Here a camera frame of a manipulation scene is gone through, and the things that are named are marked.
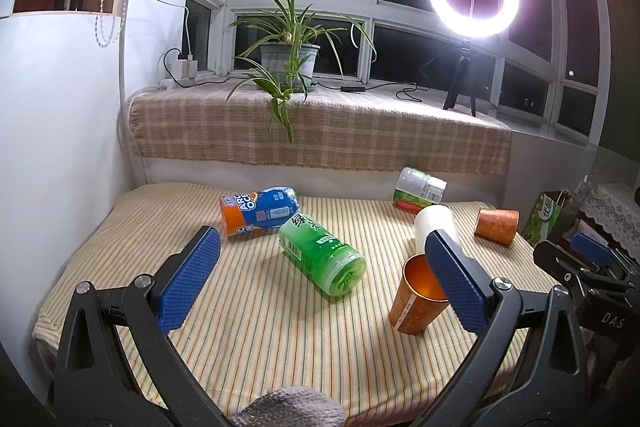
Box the white lace cloth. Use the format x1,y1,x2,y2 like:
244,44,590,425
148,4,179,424
576,179,639,259

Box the white green label jar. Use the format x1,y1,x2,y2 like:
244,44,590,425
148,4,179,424
393,167,447,213

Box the copper paper cup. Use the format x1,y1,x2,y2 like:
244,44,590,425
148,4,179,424
474,208,520,246
390,254,449,335

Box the plaid beige windowsill cloth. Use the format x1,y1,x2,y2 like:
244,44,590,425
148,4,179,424
129,86,512,176

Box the green tea bottle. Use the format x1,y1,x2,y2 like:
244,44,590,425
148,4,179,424
279,212,367,297

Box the green tissue box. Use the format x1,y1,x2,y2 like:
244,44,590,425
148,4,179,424
522,188,579,247

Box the white plastic cup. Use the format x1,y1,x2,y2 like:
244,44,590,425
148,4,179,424
414,205,460,255

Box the white power strip chargers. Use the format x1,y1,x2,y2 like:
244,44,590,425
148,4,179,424
160,52,198,89

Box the blue orange drink can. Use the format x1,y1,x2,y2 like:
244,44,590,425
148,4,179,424
219,186,299,236

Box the grey knitted cloth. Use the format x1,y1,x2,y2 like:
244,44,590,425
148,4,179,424
229,386,346,427

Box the lying copper paper cup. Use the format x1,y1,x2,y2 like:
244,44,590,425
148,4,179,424
474,208,520,246

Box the ring light on tripod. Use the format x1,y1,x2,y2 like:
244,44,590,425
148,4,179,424
430,0,521,117

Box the striped table cloth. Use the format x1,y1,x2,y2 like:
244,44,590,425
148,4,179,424
31,180,561,423

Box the potted spider plant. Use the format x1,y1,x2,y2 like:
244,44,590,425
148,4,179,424
229,0,378,140

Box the black cable on sill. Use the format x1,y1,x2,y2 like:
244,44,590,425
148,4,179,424
311,78,432,102

